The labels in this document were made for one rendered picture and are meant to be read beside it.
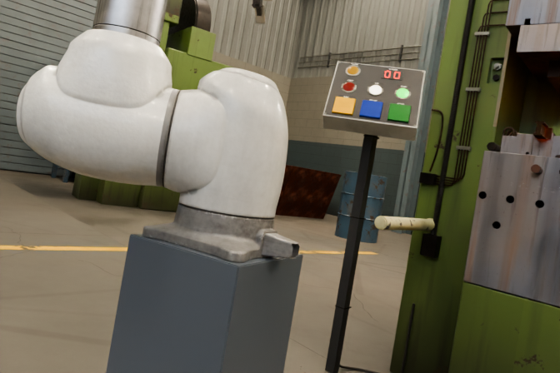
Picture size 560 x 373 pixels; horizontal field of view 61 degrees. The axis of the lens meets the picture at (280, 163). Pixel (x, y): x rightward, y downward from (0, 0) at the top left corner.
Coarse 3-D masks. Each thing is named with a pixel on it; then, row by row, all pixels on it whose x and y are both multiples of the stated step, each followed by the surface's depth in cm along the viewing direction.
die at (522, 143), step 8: (504, 136) 162; (512, 136) 160; (520, 136) 158; (528, 136) 157; (552, 136) 152; (504, 144) 161; (512, 144) 160; (520, 144) 158; (528, 144) 157; (536, 144) 155; (544, 144) 154; (552, 144) 152; (512, 152) 159; (520, 152) 158; (528, 152) 156; (536, 152) 155; (544, 152) 153; (552, 152) 152
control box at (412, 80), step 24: (336, 72) 184; (360, 72) 182; (384, 72) 181; (408, 72) 179; (336, 96) 177; (360, 96) 176; (384, 96) 175; (408, 96) 173; (336, 120) 174; (360, 120) 170; (384, 120) 169
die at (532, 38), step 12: (540, 24) 159; (552, 24) 156; (528, 36) 160; (540, 36) 158; (552, 36) 156; (528, 48) 160; (540, 48) 158; (552, 48) 156; (528, 60) 169; (540, 60) 167; (552, 60) 164; (540, 72) 181
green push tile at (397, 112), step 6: (390, 108) 170; (396, 108) 170; (402, 108) 170; (408, 108) 169; (390, 114) 169; (396, 114) 169; (402, 114) 168; (408, 114) 168; (390, 120) 168; (396, 120) 167; (402, 120) 167; (408, 120) 167
